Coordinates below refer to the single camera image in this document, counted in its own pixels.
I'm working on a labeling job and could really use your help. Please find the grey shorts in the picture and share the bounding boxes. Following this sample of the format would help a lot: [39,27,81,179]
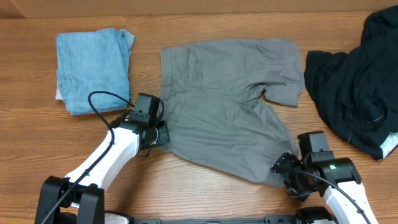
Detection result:
[160,39,304,187]

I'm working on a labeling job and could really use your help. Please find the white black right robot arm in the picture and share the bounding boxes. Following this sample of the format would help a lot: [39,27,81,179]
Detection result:
[271,151,377,223]

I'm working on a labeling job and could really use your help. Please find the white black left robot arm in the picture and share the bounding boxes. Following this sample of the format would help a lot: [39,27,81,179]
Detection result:
[35,120,170,223]

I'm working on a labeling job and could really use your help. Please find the white patterned garment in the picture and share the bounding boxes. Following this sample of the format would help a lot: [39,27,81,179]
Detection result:
[380,133,398,159]

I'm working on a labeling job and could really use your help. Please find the folded blue denim jeans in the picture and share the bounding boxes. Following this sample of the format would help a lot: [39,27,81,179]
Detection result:
[56,28,135,115]

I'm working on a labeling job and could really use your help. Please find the black garment pile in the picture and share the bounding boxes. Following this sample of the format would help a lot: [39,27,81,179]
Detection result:
[304,6,397,160]

